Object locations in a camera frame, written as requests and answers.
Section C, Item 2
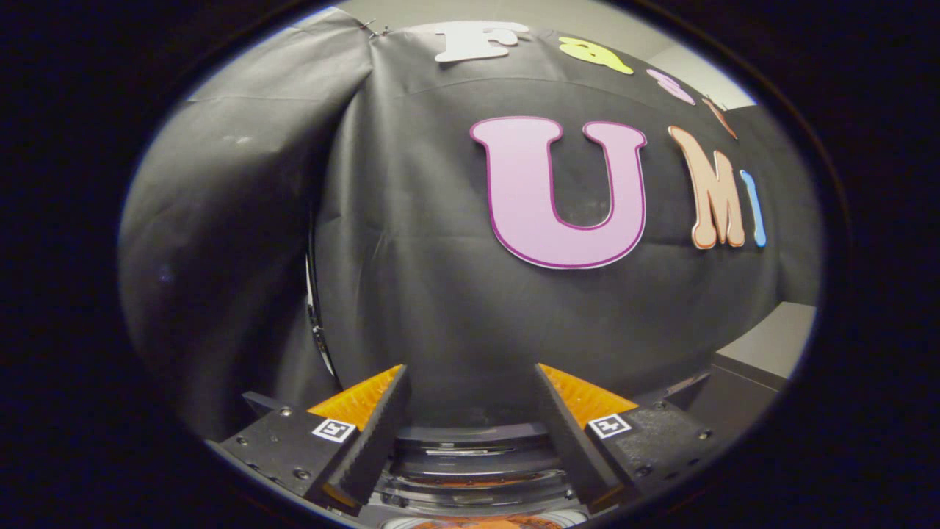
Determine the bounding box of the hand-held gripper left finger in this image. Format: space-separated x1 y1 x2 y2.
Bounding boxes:
218 364 412 508

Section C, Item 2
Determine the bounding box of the black backdrop cloth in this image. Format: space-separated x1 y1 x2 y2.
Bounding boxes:
117 7 823 442

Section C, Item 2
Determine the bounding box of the orange cloth garment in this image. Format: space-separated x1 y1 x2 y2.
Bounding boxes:
408 514 548 529

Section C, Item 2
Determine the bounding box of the metal backdrop stand pole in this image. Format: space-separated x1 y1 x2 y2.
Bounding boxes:
305 220 340 386

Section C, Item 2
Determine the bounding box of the grey washing machine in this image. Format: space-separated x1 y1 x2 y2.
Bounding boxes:
360 489 588 529

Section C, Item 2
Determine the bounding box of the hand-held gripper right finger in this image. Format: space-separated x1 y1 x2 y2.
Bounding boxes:
534 362 717 515

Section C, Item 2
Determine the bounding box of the white cabinet with dark top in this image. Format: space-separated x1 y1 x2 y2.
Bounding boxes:
687 301 817 442

